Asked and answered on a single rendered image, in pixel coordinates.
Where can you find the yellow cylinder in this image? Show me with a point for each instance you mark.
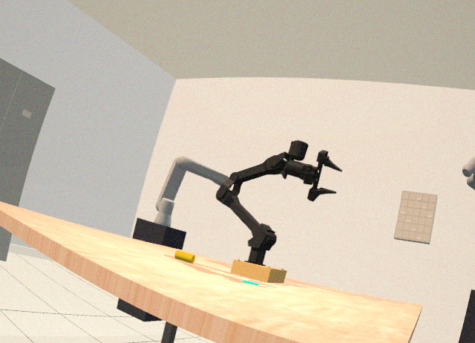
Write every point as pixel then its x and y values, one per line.
pixel 183 256

